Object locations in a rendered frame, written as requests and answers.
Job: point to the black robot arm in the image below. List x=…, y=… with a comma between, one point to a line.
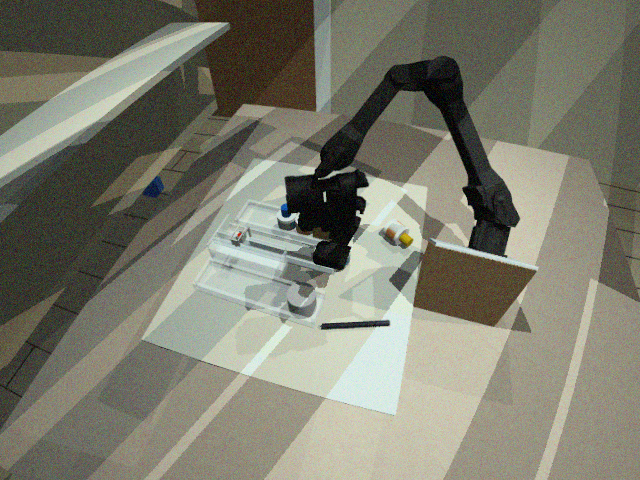
x=441, y=81

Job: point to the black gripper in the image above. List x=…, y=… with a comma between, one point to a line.
x=342, y=227

